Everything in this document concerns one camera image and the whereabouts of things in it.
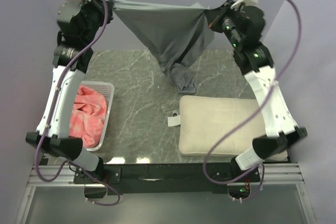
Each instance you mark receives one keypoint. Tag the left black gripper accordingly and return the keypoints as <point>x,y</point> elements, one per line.
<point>97,4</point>

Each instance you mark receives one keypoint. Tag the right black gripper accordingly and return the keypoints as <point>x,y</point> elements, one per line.
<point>219,13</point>

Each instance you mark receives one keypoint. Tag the grey pillowcase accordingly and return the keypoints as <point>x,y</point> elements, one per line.
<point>175,35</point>

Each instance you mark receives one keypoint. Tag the beige pillow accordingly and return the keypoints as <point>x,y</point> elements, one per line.
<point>205,120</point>

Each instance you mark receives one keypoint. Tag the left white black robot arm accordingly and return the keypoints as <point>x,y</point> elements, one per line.
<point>70,64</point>

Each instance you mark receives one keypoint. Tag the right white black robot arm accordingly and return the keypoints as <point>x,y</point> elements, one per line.
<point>282,131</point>

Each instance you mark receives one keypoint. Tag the pink crumpled cloth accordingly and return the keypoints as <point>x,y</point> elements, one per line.
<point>88,116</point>

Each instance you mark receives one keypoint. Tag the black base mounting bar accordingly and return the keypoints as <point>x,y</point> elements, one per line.
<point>122,179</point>

